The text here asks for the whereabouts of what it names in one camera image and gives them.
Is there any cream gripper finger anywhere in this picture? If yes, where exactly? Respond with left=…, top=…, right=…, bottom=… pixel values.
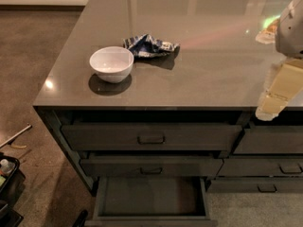
left=256, top=18, right=279, bottom=44
left=255, top=59, right=303, bottom=121

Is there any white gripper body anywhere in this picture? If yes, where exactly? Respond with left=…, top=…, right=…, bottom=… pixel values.
left=276, top=0, right=303, bottom=59

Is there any blue chip bag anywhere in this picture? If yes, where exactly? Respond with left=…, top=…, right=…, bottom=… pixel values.
left=123, top=34, right=180, bottom=58

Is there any grey top right drawer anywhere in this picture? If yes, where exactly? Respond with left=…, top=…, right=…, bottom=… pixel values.
left=234, top=123, right=303, bottom=154

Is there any grey middle right drawer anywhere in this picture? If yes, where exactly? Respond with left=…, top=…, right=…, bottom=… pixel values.
left=218, top=158, right=303, bottom=177

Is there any grey bottom right drawer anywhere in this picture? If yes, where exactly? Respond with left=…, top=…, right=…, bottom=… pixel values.
left=207, top=178, right=303, bottom=193

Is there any open grey bottom drawer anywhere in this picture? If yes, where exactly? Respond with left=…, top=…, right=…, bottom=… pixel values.
left=84, top=177, right=218, bottom=227

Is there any grey middle left drawer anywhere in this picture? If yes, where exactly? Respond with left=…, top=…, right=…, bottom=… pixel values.
left=80, top=154, right=223, bottom=177

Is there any grey top left drawer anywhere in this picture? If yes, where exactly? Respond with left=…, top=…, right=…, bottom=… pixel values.
left=61, top=111, right=242, bottom=150

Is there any white ceramic bowl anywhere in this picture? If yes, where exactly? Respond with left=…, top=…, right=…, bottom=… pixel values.
left=89, top=46, right=134, bottom=83

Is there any black object at bottom edge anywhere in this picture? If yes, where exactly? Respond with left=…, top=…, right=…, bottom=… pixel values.
left=72, top=210, right=88, bottom=227

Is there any metal rod on floor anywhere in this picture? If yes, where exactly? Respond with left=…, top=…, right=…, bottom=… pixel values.
left=0, top=124, right=32, bottom=148

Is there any black tray with bottle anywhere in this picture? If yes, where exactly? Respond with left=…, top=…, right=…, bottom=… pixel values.
left=0, top=156, right=26, bottom=206

